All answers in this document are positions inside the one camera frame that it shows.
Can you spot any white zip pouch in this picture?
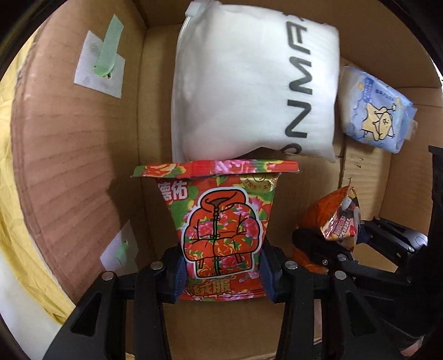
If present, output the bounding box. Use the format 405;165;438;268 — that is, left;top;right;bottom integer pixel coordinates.
171;1;340;162

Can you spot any yellow tablecloth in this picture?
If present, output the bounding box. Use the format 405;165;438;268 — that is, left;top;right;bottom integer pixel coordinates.
1;32;74;325

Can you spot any orange snack packet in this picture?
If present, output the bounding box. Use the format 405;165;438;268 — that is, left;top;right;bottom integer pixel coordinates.
294;184;361;253

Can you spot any cardboard box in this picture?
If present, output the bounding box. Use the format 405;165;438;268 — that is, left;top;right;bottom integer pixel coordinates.
11;1;442;359

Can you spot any red floral wipes pack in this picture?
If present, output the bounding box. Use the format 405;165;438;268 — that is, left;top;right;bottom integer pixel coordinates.
133;160;300;302

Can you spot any light blue tissue pack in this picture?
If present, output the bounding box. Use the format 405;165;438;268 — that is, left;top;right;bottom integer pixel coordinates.
338;66;418;154

